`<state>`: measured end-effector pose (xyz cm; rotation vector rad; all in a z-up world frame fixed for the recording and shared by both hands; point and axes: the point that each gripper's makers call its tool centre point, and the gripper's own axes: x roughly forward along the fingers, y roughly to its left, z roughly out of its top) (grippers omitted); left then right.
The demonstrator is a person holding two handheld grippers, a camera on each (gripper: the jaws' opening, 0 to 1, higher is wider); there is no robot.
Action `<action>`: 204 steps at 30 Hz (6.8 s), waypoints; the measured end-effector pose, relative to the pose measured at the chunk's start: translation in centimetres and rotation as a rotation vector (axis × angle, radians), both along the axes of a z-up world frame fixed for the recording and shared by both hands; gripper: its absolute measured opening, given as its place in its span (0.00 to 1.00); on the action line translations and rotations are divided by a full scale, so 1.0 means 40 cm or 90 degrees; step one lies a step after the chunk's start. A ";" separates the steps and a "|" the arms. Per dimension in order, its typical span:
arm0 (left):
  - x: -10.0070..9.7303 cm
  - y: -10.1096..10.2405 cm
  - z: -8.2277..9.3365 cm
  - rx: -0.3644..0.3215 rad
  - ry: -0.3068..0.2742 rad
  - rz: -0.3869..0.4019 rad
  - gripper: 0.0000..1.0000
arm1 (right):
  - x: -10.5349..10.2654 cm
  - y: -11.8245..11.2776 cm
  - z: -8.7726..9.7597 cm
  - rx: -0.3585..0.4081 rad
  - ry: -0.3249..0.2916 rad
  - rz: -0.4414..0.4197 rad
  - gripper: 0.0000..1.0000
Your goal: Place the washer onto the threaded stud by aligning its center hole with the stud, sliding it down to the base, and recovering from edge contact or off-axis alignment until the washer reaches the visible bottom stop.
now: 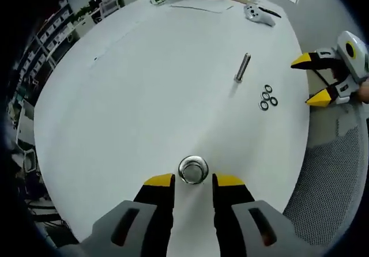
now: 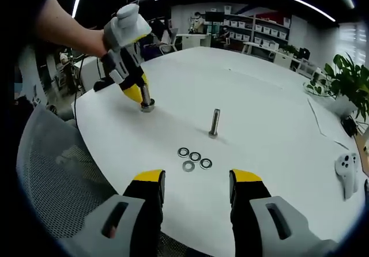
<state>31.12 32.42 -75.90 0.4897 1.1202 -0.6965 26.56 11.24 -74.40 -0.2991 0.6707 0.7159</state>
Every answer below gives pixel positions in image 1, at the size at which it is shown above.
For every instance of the grey mesh office chair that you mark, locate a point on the grey mesh office chair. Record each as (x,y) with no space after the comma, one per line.
(325,182)

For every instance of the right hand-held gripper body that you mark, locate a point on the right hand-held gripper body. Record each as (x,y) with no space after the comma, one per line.
(357,61)

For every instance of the white paper sheet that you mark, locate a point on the white paper sheet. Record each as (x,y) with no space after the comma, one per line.
(201,6)

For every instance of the person's right hand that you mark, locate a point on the person's right hand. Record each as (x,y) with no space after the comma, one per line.
(364,91)

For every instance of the white handheld controller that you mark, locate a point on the white handheld controller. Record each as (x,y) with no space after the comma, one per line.
(253,13)

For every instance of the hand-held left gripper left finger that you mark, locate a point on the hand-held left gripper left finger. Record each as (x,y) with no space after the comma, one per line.
(152,211)

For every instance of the large steel washer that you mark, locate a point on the large steel washer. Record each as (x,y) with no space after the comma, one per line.
(180,169)

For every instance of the black pen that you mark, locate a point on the black pen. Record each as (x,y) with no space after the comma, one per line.
(269,11)

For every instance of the white shelf with storage bins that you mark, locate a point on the white shelf with storage bins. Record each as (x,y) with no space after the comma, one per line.
(49,38)

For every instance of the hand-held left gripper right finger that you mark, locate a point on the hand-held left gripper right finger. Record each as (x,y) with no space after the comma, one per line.
(230,208)

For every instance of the small threaded steel stud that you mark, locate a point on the small threaded steel stud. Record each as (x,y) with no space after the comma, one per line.
(243,67)

